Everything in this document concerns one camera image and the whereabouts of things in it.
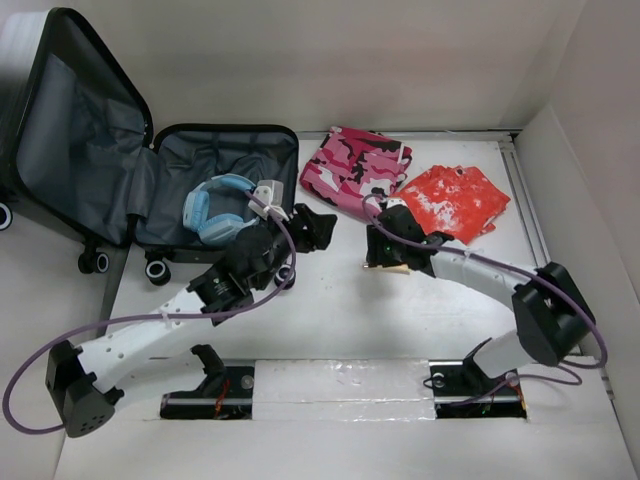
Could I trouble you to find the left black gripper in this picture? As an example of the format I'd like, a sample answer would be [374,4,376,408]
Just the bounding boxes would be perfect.
[252,204,334,292]

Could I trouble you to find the orange white tie-dye garment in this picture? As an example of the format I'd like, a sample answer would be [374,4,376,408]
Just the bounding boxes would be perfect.
[395,165,511,244]

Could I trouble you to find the pink camouflage garment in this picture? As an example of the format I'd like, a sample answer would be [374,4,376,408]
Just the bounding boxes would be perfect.
[299,126,413,219]

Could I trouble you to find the light blue headphones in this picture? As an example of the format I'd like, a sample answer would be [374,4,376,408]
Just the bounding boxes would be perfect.
[182,174,259,247]

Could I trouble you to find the black space-print suitcase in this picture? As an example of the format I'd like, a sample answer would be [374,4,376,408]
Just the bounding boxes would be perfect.
[1,7,299,285]

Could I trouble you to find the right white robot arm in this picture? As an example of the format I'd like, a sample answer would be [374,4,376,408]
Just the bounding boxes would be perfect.
[365,203,595,394]

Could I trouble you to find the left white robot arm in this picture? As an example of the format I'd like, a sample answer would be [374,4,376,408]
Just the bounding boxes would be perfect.
[45,203,337,438]

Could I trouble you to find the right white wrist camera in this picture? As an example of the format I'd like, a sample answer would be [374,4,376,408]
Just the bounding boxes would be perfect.
[381,198,408,215]

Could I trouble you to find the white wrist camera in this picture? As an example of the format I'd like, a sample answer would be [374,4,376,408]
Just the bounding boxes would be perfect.
[249,180,288,220]
[381,198,408,215]

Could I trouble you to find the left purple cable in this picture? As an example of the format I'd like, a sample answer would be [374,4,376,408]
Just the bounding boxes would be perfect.
[2,192,299,435]

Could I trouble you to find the purple cable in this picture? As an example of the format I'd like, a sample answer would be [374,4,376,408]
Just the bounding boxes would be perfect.
[362,192,609,406]
[2,192,299,435]

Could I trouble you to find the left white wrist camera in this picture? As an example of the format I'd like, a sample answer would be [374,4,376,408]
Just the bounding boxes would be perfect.
[249,180,288,220]

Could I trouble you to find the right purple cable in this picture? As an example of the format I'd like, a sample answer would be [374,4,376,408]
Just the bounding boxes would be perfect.
[362,192,609,406]

